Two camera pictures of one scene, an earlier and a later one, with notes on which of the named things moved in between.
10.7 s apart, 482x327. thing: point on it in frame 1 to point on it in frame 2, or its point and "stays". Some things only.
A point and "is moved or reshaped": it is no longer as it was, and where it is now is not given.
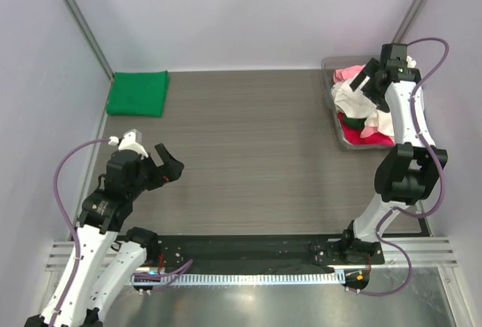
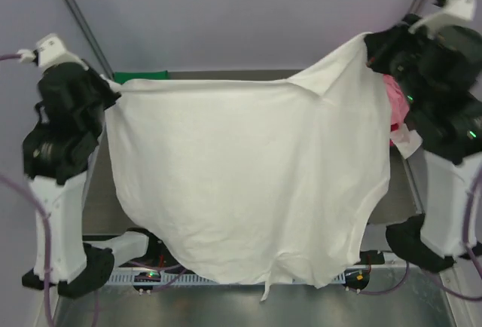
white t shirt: (352, 104) is moved or reshaped
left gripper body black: (156, 171) to (90, 88)
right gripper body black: (371, 84) to (386, 54)
